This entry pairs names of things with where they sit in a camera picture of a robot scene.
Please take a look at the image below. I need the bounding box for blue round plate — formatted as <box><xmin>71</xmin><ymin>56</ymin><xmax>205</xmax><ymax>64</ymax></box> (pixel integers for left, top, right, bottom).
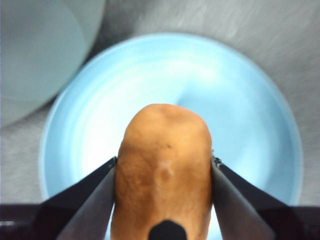
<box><xmin>38</xmin><ymin>32</ymin><xmax>305</xmax><ymax>240</ymax></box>

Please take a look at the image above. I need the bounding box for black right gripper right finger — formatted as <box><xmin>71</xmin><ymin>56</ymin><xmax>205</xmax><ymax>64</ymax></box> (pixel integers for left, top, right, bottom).
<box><xmin>211</xmin><ymin>157</ymin><xmax>301</xmax><ymax>240</ymax></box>

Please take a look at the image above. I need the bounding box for brown potato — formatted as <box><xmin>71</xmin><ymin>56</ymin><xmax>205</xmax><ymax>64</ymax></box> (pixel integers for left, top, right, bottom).
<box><xmin>109</xmin><ymin>102</ymin><xmax>214</xmax><ymax>240</ymax></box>

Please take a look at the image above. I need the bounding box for pale green electric steamer pot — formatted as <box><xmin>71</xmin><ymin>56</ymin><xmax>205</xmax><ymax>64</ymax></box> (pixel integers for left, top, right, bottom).
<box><xmin>0</xmin><ymin>0</ymin><xmax>106</xmax><ymax>128</ymax></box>

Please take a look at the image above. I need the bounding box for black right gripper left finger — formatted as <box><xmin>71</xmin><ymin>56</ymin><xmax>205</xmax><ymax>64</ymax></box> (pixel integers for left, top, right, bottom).
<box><xmin>32</xmin><ymin>156</ymin><xmax>118</xmax><ymax>240</ymax></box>

